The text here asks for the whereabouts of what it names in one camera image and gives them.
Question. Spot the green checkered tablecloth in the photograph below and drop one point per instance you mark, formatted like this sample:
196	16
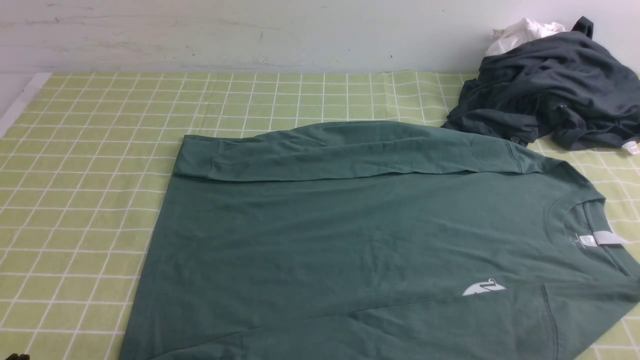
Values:
86	159

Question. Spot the green long-sleeved shirt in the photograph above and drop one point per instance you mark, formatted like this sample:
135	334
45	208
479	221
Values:
376	240

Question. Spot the dark grey crumpled garment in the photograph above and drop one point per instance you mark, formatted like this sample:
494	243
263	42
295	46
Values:
566	86

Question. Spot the white crumpled garment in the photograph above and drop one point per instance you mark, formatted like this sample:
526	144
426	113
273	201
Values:
521	32

